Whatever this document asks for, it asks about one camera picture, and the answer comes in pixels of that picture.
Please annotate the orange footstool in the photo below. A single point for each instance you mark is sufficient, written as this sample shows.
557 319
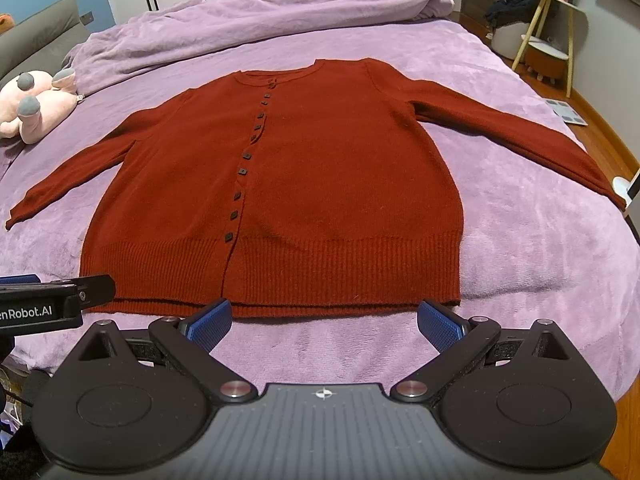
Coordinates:
545 61

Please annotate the pink plush toy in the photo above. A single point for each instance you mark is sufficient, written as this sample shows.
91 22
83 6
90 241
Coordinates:
34 103

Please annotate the bathroom scale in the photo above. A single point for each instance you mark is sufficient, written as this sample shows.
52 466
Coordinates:
566 112

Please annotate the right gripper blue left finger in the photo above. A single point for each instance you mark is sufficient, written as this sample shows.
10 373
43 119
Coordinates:
186 344

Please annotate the dark red knit cardigan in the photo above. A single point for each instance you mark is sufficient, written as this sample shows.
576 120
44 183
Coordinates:
310 192

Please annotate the orange plush toy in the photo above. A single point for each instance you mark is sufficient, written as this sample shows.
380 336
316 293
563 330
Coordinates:
6 23

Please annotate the grey padded headboard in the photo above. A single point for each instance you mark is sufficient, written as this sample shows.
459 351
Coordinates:
42 41

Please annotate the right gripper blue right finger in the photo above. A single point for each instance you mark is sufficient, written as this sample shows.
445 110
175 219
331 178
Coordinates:
461 345

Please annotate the rolled purple duvet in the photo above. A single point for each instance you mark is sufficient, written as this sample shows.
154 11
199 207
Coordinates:
199 27

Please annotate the black clothes pile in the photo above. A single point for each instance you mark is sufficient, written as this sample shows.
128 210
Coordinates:
506 12

